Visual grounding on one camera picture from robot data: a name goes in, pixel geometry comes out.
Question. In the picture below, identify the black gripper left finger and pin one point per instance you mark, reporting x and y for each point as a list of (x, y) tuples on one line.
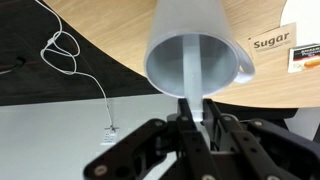
[(186, 146)]

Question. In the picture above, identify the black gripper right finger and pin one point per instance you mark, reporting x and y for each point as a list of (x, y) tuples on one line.
[(246, 146)]

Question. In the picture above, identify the brown Sugar labelled packet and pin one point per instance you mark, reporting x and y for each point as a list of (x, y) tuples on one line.
[(271, 41)]

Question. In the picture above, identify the white ceramic mug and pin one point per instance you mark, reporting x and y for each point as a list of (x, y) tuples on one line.
[(186, 20)]

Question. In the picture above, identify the white paper plate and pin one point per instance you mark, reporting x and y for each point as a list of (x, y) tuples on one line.
[(305, 11)]

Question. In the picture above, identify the white wall outlet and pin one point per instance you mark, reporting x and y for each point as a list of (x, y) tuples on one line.
[(110, 135)]

